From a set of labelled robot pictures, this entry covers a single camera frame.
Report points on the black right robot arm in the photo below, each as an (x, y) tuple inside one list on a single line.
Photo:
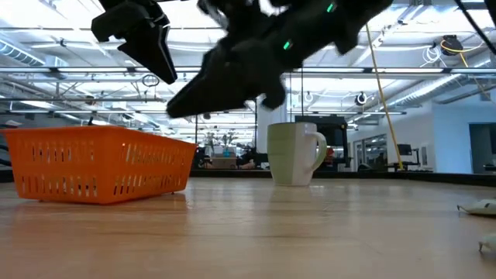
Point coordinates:
[(348, 19)]

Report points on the potted flowers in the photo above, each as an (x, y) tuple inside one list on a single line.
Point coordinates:
[(221, 141)]

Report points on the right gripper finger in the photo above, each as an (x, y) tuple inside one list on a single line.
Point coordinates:
[(217, 91)]

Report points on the orange plastic basket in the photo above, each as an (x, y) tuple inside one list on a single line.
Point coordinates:
[(97, 162)]

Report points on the green and white mug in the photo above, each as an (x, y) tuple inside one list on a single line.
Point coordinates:
[(290, 155)]

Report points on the green stevia packet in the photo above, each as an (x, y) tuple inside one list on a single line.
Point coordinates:
[(489, 243), (480, 207)]

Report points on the long ceiling light fixture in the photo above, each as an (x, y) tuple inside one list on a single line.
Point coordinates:
[(407, 70)]

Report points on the black desk monitor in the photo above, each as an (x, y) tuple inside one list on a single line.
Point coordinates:
[(405, 149)]

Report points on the white building column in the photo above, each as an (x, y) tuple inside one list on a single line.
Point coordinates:
[(261, 131)]

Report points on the black equipment cabinet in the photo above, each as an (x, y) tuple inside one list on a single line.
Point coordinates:
[(337, 131)]

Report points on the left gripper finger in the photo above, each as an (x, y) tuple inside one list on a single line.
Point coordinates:
[(155, 54)]

